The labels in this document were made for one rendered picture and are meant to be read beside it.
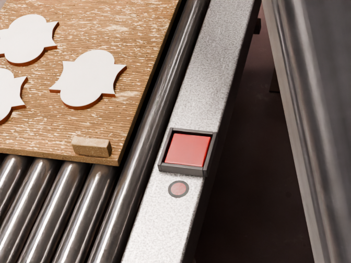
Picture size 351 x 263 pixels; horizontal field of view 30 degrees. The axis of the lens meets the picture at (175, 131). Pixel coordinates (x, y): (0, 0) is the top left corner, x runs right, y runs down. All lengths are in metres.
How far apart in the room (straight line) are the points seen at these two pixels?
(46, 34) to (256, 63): 1.36
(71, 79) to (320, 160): 0.89
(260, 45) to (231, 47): 1.39
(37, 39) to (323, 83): 1.00
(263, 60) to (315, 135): 2.24
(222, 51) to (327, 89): 0.91
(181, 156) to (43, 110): 0.26
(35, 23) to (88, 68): 0.18
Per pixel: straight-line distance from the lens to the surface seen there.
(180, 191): 0.96
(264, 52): 2.52
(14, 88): 1.14
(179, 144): 1.00
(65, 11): 1.29
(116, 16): 1.24
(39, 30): 1.25
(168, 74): 1.12
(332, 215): 0.26
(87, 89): 1.09
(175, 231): 0.92
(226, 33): 1.19
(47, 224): 0.97
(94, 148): 0.99
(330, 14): 0.26
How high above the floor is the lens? 1.68
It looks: 48 degrees down
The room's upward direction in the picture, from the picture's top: 11 degrees counter-clockwise
